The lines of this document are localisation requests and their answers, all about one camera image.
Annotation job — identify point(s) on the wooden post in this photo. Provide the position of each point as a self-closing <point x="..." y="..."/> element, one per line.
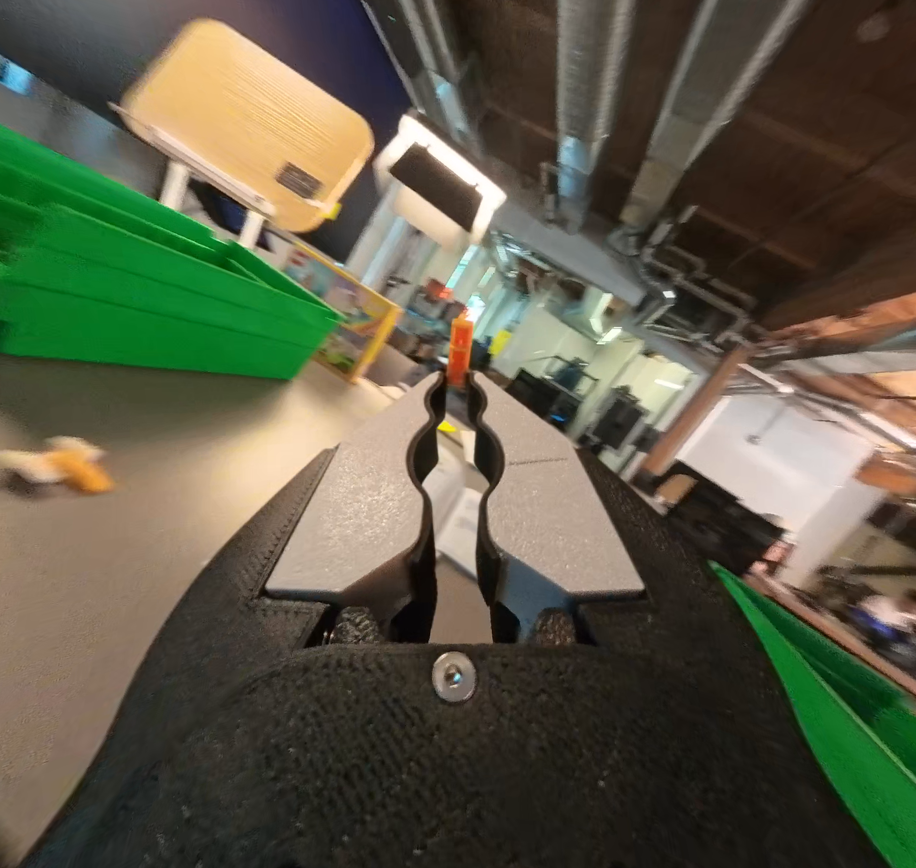
<point x="690" y="417"/>

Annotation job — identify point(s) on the yellow lego set box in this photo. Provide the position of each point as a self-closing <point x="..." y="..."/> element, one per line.
<point x="358" y="331"/>

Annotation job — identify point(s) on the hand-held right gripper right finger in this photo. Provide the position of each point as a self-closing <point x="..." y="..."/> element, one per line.
<point x="558" y="517"/>

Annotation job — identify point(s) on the rectangular light panel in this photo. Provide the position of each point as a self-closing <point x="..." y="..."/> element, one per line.
<point x="436" y="181"/>

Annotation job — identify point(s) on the white and orange lego assembly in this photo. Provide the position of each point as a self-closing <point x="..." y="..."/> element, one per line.
<point x="64" y="464"/>

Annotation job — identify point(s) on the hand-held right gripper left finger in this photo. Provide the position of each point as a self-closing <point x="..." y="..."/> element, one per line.
<point x="343" y="517"/>

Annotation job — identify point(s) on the orange lego piece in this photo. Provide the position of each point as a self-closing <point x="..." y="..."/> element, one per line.
<point x="459" y="346"/>

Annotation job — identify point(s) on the silver ceiling duct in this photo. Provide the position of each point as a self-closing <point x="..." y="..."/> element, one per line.
<point x="415" y="31"/>
<point x="715" y="67"/>
<point x="590" y="59"/>

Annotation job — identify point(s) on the open instruction booklet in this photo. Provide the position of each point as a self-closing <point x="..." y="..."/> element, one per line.
<point x="458" y="524"/>

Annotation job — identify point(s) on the light wooden table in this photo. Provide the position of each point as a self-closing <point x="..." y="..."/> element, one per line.
<point x="243" y="117"/>

